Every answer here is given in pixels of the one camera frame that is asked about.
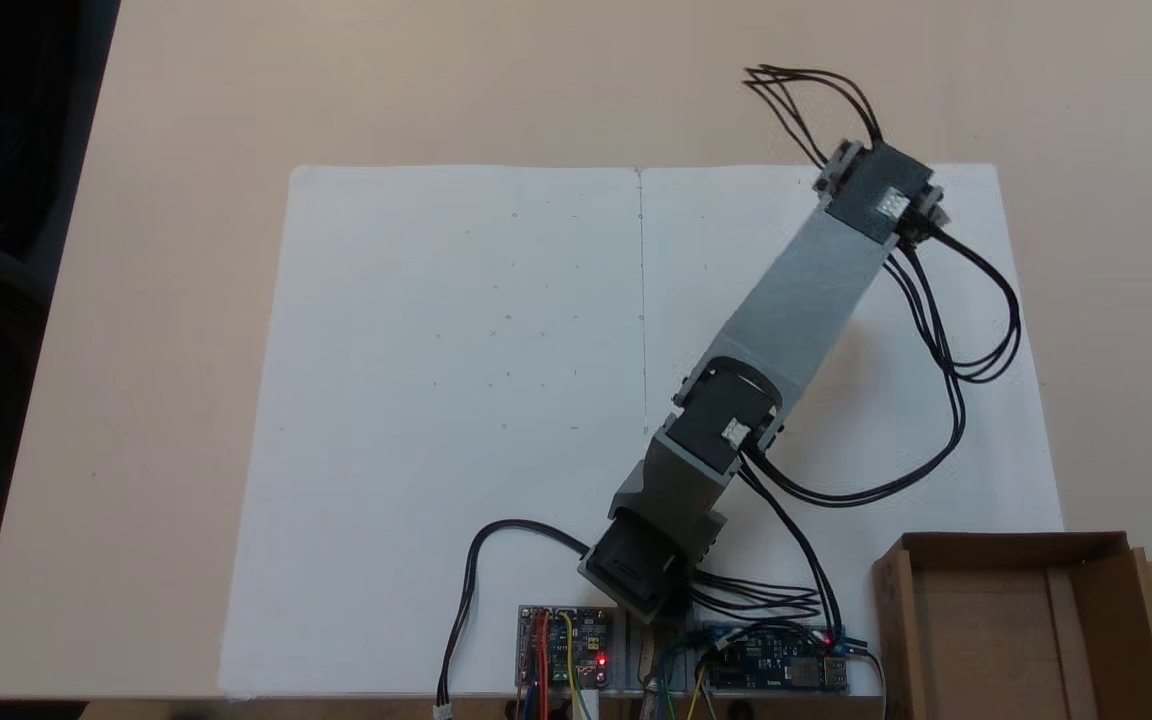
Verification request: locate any small multicoloured circuit board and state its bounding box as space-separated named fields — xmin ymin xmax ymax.
xmin=517 ymin=604 xmax=616 ymax=692

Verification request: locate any blue circuit board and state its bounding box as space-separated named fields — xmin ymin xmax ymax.
xmin=698 ymin=624 xmax=850 ymax=693

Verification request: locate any brown cardboard box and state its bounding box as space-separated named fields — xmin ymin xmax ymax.
xmin=872 ymin=532 xmax=1152 ymax=720

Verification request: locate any black cable with white plug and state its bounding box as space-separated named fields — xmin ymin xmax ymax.
xmin=434 ymin=519 xmax=597 ymax=720

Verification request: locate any yellow wire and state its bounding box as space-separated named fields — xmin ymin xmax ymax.
xmin=558 ymin=611 xmax=595 ymax=720

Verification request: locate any red wire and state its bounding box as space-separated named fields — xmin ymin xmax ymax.
xmin=533 ymin=612 xmax=551 ymax=720

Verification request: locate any black shoulder cable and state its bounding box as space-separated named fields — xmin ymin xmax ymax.
xmin=691 ymin=468 xmax=845 ymax=646

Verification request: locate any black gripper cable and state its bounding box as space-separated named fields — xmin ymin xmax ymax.
xmin=742 ymin=64 xmax=885 ymax=169

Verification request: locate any black elbow cable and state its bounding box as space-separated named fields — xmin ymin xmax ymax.
xmin=741 ymin=228 xmax=1024 ymax=508

